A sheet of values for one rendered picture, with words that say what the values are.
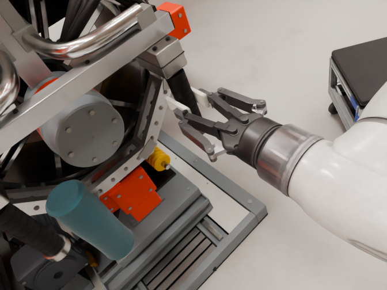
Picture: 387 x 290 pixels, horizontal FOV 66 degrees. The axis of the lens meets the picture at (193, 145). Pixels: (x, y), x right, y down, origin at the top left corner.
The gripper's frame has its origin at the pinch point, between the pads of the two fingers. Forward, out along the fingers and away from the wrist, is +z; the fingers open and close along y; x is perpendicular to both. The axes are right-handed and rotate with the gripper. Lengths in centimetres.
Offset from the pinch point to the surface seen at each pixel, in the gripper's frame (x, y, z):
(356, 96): -50, 65, 0
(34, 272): -44, -56, 34
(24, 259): -42, -56, 40
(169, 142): -75, 15, 70
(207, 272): -78, -16, 8
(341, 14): -83, 162, 64
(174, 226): -68, -13, 26
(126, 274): -68, -38, 26
